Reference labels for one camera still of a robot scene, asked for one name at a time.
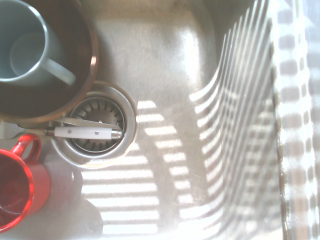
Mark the stainless steel double sink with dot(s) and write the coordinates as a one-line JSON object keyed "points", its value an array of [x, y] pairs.
{"points": [[162, 62]]}

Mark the steel drain strainer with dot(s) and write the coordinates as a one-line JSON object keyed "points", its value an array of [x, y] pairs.
{"points": [[128, 112]]}

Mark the flat steel utensil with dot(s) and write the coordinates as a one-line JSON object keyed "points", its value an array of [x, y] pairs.
{"points": [[82, 122]]}

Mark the brown wooden bowl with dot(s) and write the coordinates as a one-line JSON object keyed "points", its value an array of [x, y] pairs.
{"points": [[75, 37]]}

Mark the blue-grey ceramic mug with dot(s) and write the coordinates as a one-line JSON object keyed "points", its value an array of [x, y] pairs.
{"points": [[53, 66]]}

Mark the red ceramic mug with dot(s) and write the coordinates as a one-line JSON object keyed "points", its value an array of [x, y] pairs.
{"points": [[37, 182]]}

